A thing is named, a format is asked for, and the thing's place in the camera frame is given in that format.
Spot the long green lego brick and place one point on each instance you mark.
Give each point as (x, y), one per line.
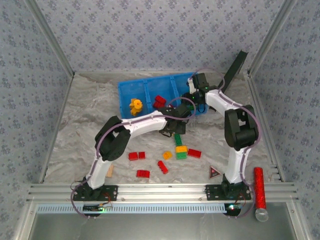
(178, 140)

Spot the long red lego brick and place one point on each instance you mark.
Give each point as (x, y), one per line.
(162, 167)
(157, 105)

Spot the blue three-compartment bin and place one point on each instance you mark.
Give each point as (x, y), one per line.
(152, 87)

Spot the small red lego brick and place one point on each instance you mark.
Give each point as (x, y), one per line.
(141, 155)

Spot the yellow lego gear piece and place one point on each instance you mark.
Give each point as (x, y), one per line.
(136, 103)

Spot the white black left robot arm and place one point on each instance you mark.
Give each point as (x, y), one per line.
(147, 126)

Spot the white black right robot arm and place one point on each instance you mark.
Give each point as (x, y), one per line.
(235, 165)

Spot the black flat bar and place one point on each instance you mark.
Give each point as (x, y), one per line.
(235, 67)

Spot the triangular warning sign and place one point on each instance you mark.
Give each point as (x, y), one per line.
(213, 173)

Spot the small wooden block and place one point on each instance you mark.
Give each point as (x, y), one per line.
(110, 172)

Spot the small circuit board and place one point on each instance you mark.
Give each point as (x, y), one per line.
(232, 208)
(93, 207)

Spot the red glitter tube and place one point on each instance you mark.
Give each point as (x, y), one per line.
(260, 191)

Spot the aluminium side rail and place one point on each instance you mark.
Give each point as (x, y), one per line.
(58, 125)
(261, 112)

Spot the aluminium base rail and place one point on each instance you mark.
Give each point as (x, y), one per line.
(160, 191)

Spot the aluminium frame post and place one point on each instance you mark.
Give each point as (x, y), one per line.
(270, 37)
(51, 37)

